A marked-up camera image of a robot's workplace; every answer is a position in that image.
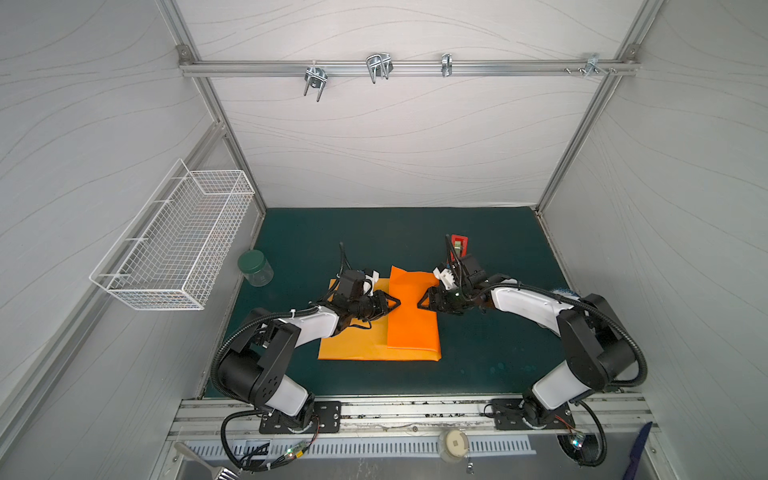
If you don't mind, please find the orange wrapping paper sheet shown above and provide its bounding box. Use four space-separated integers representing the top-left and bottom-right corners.
318 266 442 362

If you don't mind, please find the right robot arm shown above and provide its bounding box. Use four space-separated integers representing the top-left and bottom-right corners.
417 255 649 416

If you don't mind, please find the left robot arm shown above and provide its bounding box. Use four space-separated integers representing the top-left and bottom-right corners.
210 270 401 424

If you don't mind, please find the red tape dispenser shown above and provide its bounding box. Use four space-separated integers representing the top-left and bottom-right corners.
450 234 469 257

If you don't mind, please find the green table mat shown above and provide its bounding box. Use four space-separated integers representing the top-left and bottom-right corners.
229 207 567 396

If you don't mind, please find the blue white ceramic bowl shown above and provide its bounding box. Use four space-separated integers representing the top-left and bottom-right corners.
552 288 580 300

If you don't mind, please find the green lidded glass jar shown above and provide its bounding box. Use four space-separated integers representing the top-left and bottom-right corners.
238 249 274 287

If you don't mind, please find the metal spatula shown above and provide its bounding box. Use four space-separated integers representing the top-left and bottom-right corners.
173 442 239 480

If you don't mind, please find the metal U-bolt clamp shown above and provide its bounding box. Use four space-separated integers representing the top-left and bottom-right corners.
303 66 328 102
365 52 393 84

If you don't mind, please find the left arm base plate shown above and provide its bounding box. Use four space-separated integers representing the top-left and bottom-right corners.
259 397 341 435

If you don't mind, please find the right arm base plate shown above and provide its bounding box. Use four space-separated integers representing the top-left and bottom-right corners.
482 397 576 431

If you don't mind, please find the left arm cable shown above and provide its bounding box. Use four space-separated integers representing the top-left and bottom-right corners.
216 410 322 474

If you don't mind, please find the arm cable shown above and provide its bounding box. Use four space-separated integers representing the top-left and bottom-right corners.
216 410 322 474
556 400 611 468

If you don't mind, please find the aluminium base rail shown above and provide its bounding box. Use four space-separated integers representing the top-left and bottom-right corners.
167 392 656 440

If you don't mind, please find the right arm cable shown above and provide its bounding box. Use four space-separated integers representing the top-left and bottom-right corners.
556 400 611 468

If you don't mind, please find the white vented cable duct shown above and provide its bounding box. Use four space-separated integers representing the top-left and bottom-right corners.
183 435 537 462

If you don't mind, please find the white wire basket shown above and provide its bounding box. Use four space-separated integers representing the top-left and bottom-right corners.
89 159 254 311

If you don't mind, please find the blue handled tool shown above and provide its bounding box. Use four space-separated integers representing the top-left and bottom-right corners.
622 422 653 480

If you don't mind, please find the metal bracket with bolts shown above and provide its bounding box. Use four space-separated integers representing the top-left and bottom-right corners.
564 54 617 78

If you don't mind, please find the aluminium crossbar rail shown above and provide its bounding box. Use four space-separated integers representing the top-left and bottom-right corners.
180 56 641 78

